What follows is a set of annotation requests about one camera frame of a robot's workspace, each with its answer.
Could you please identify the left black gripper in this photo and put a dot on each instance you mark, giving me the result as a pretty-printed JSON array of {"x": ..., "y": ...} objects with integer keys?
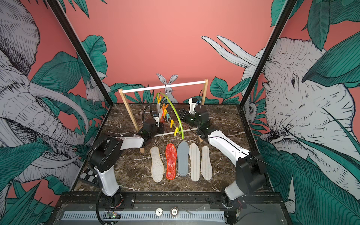
[{"x": 161, "y": 130}]

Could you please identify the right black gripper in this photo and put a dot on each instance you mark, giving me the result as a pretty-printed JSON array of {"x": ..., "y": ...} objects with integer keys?
[{"x": 183, "y": 114}]

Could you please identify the white embossed foam insole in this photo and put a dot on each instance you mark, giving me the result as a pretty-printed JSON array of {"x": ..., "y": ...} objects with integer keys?
[{"x": 159, "y": 107}]

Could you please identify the green clothes hanger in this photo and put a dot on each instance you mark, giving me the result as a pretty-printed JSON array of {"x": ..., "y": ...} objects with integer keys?
[{"x": 181, "y": 130}]

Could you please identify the white striped fabric insole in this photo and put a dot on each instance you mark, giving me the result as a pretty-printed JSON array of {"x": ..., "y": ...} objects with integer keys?
[{"x": 194, "y": 153}]

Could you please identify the grey bubbled foam insole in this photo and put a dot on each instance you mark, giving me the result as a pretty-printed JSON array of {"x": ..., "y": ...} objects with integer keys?
[{"x": 182, "y": 156}]

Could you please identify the yellow-edged felt insole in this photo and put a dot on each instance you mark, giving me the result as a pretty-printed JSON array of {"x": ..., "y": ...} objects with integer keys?
[{"x": 157, "y": 167}]

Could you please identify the white thin insole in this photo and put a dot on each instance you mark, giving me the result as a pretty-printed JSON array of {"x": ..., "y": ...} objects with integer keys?
[{"x": 206, "y": 167}]

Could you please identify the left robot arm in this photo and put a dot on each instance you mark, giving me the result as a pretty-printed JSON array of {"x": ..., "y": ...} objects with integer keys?
[{"x": 107, "y": 149}]

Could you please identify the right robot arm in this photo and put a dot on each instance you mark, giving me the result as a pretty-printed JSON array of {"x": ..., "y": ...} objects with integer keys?
[{"x": 250, "y": 170}]

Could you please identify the yellow clothespin at hanger end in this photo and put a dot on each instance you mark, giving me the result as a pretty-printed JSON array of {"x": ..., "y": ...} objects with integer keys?
[{"x": 176, "y": 131}]

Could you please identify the orange clothespin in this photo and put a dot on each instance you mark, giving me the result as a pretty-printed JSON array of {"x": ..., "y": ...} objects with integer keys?
[{"x": 164, "y": 107}]

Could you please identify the checkerboard calibration plate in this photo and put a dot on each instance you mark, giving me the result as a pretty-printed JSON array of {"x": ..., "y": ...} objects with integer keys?
[{"x": 89, "y": 177}]

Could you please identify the left round gauge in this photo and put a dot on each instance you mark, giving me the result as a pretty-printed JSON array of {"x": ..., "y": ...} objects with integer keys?
[{"x": 159, "y": 212}]

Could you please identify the round gauge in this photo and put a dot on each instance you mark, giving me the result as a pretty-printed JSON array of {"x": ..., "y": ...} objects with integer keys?
[
  {"x": 174, "y": 212},
  {"x": 159, "y": 212}
]

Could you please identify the right round gauge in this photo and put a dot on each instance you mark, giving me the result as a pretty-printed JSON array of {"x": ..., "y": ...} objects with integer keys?
[{"x": 174, "y": 212}]

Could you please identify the small green circuit board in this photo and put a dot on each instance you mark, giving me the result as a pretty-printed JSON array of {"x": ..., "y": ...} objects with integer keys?
[{"x": 113, "y": 215}]

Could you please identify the white perforated vent strip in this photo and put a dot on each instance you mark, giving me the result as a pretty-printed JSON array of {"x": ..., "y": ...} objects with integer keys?
[{"x": 215, "y": 216}]

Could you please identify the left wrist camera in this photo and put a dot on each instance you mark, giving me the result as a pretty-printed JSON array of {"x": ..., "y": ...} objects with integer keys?
[{"x": 156, "y": 117}]

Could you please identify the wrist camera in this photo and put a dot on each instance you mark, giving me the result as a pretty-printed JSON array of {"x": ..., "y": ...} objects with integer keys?
[
  {"x": 193, "y": 102},
  {"x": 156, "y": 117}
]

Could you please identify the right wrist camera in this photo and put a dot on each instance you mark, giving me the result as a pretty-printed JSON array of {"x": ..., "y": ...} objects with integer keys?
[{"x": 193, "y": 102}]

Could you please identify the wooden hanger rack frame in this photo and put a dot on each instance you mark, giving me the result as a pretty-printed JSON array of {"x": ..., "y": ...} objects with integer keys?
[{"x": 128, "y": 108}]

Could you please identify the right black frame post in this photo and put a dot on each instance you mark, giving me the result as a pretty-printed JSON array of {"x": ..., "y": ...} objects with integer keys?
[{"x": 283, "y": 18}]

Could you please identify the black frame post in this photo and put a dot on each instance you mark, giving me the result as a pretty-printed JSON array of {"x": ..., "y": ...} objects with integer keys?
[
  {"x": 283, "y": 18},
  {"x": 74, "y": 39}
]

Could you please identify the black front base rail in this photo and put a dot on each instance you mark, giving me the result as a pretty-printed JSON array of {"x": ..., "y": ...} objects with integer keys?
[{"x": 212, "y": 199}]

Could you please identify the left black frame post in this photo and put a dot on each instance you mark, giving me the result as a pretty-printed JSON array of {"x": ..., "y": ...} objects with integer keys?
[{"x": 74, "y": 39}]

